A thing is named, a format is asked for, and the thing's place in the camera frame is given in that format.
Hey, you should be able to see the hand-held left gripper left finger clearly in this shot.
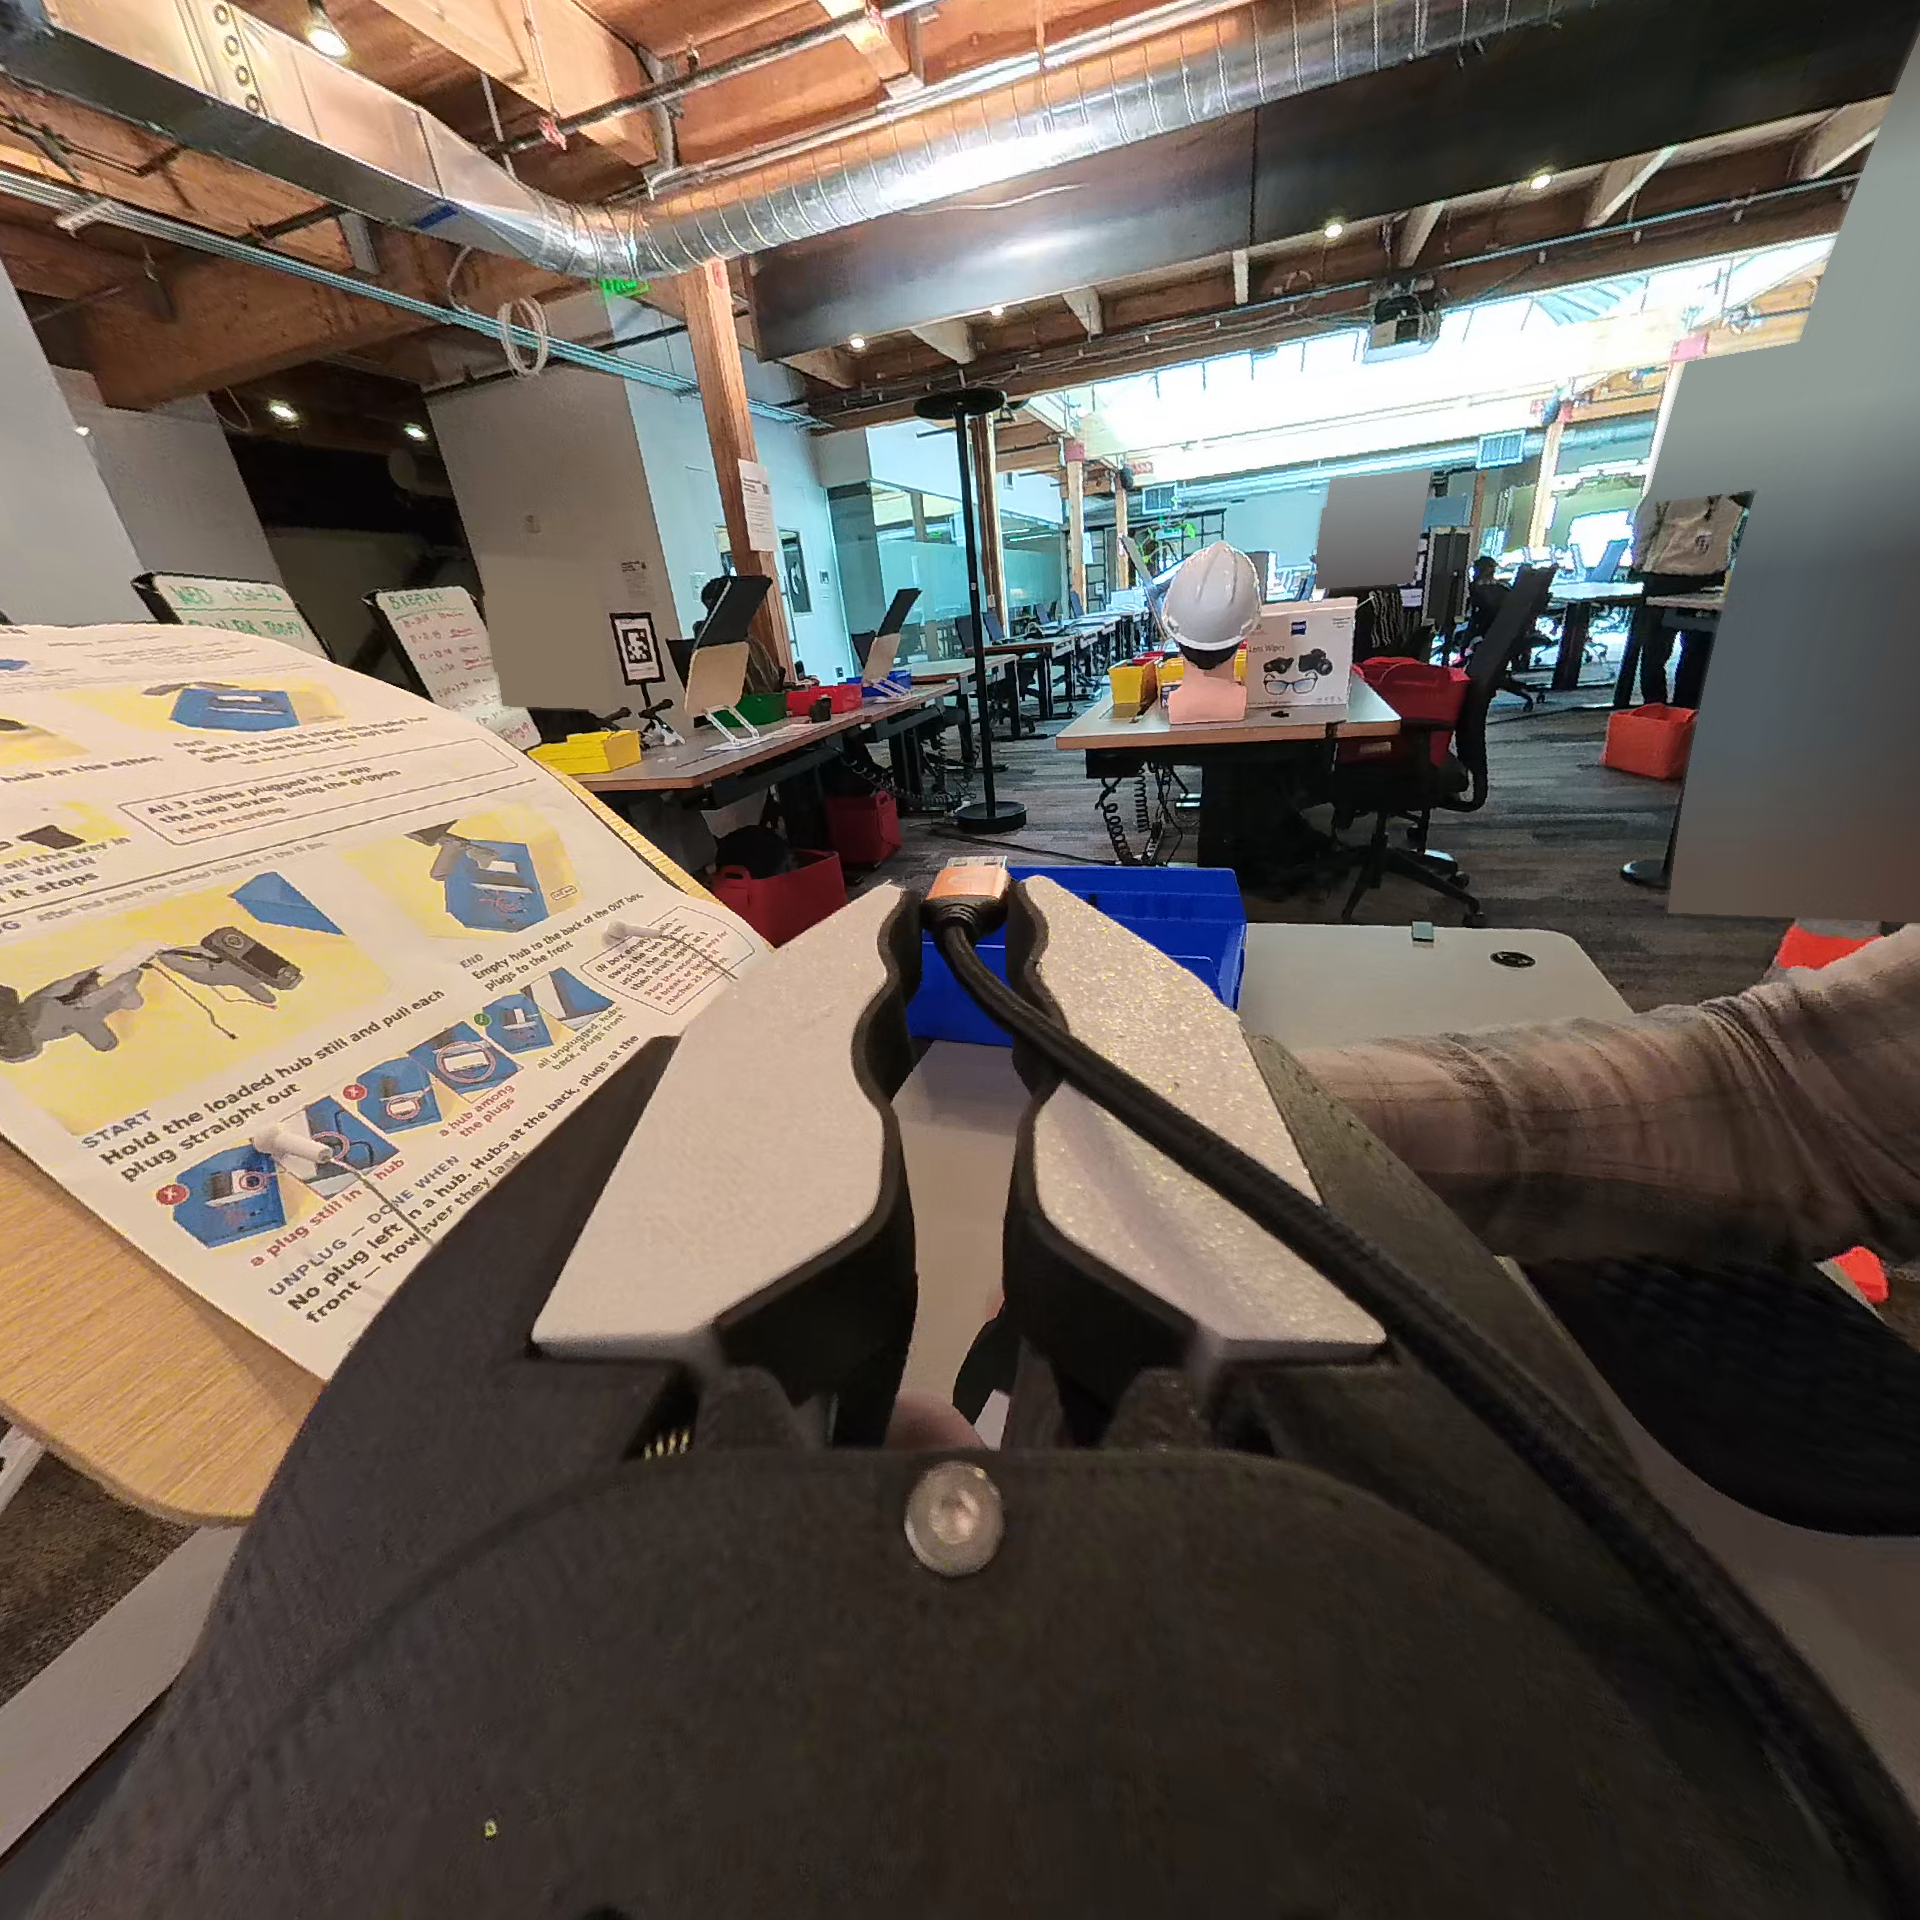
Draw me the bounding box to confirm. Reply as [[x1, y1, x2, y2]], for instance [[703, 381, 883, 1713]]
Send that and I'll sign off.
[[529, 880, 921, 1433]]

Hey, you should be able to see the orange plastic bin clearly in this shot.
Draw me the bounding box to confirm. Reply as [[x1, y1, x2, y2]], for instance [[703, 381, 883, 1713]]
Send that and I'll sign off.
[[1601, 707, 1700, 783]]

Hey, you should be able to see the wooden work table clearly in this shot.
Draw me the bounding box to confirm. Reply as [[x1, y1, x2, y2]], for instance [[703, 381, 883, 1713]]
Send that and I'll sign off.
[[586, 685, 980, 877], [1057, 676, 1407, 888]]

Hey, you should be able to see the wooden column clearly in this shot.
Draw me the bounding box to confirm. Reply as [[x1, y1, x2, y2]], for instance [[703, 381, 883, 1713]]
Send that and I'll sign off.
[[672, 262, 791, 680]]

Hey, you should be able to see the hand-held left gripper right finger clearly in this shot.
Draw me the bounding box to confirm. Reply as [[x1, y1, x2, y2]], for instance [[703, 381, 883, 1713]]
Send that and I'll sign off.
[[1000, 871, 1392, 1424]]

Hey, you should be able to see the blue plastic bin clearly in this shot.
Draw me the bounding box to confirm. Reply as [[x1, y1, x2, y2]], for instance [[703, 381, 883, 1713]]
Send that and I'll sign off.
[[901, 863, 1250, 1052]]

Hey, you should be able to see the red office chair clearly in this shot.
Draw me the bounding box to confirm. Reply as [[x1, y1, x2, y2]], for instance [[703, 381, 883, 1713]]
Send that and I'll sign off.
[[1352, 656, 1490, 916]]

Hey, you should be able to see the person's right forearm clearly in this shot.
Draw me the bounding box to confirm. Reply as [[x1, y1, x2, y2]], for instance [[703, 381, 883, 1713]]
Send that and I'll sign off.
[[1296, 925, 1920, 1263]]

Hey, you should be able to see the printed instruction sheet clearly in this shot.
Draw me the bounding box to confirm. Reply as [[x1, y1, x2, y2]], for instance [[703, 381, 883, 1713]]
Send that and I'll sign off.
[[0, 622, 769, 1382]]

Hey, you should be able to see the black wrist rest pad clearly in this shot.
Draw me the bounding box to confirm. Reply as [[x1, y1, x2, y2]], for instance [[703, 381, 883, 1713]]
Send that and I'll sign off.
[[1515, 1255, 1920, 1537]]

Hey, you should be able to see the white cardboard box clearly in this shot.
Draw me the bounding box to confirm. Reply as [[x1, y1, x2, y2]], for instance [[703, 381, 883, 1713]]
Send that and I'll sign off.
[[1243, 593, 1359, 712]]

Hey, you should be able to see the orange usb cable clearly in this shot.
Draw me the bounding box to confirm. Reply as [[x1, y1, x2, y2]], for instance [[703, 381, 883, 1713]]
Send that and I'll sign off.
[[917, 855, 1920, 1876]]

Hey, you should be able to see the red plastic bin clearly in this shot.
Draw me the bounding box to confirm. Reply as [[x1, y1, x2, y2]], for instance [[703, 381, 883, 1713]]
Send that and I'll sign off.
[[711, 851, 851, 951]]

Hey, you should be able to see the white hard hat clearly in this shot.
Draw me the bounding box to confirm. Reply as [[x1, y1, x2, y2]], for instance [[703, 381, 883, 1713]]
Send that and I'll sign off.
[[1156, 541, 1269, 654]]

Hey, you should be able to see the white easel board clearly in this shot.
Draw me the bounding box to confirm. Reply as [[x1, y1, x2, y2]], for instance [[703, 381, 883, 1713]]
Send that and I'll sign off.
[[375, 584, 509, 725], [136, 571, 330, 657]]

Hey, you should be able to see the instruction sheet on stand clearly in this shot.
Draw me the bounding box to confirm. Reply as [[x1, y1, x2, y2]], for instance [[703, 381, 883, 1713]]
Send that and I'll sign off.
[[0, 774, 789, 1527]]

